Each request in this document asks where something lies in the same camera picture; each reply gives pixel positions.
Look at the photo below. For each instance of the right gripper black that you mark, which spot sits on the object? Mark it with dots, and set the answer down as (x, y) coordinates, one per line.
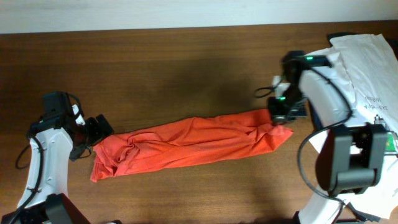
(280, 116)

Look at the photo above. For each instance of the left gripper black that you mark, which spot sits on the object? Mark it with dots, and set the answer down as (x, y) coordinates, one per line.
(98, 134)

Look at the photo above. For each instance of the red soccer t-shirt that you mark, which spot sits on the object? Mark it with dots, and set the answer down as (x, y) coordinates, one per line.
(188, 142)

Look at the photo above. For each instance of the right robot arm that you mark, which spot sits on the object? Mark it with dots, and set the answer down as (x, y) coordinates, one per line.
(351, 158)

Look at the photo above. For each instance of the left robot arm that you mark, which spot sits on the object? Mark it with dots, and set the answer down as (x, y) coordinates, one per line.
(61, 135)

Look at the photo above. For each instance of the navy blue garment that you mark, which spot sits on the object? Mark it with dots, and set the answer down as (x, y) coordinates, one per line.
(317, 124)

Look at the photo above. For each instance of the white graphic t-shirt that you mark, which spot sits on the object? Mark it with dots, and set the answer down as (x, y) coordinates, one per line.
(365, 70)

